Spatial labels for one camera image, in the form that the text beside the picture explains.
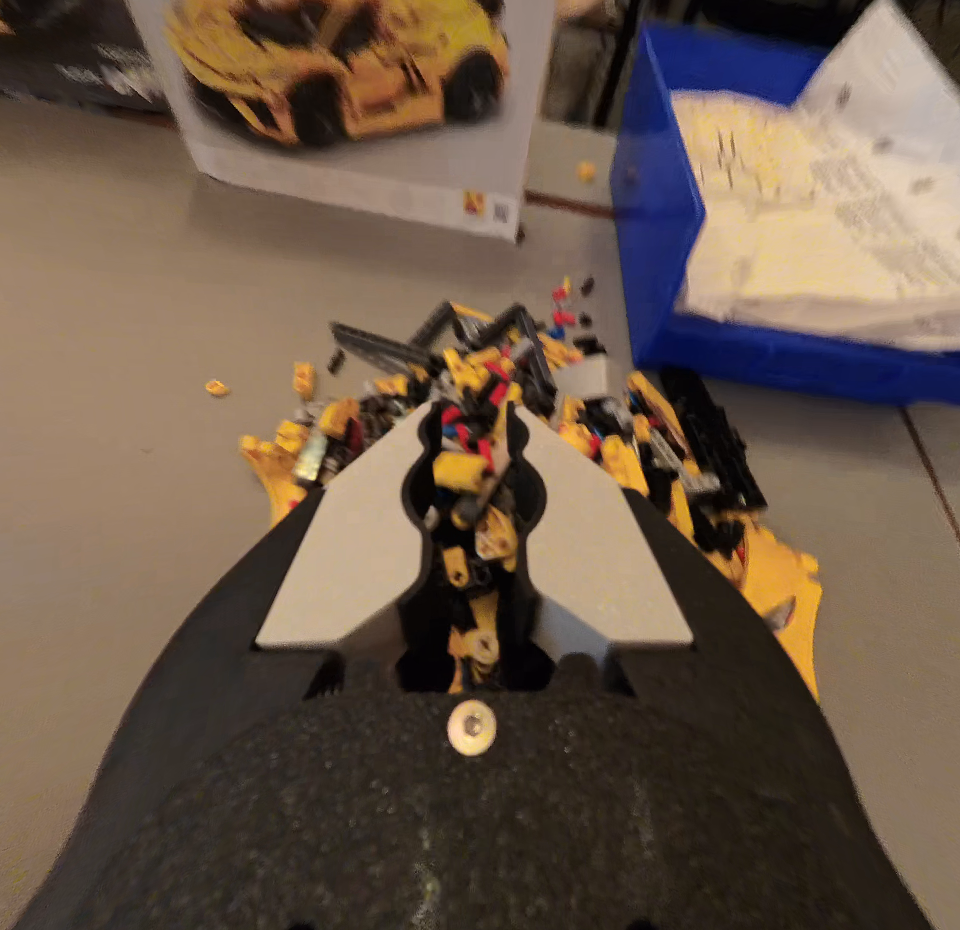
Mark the blue plastic bin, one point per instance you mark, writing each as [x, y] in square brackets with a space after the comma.
[652, 270]

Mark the tiny yellow brick piece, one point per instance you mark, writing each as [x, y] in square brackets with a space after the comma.
[217, 388]

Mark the pile of toy bricks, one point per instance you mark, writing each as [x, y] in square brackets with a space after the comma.
[465, 375]

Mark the folded white instruction sheets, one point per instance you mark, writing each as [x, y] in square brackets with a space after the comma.
[810, 232]

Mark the dark toy car box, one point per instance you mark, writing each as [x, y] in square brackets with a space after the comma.
[60, 45]

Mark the grey desk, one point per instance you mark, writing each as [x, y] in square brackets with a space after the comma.
[112, 345]

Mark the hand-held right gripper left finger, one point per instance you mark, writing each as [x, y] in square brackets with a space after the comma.
[345, 562]

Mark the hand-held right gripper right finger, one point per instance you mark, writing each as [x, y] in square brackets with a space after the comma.
[607, 562]

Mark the white booklet yellow car picture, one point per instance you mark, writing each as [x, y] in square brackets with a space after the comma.
[337, 82]

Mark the small yellow brick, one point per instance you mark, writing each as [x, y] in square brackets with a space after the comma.
[586, 170]
[304, 379]

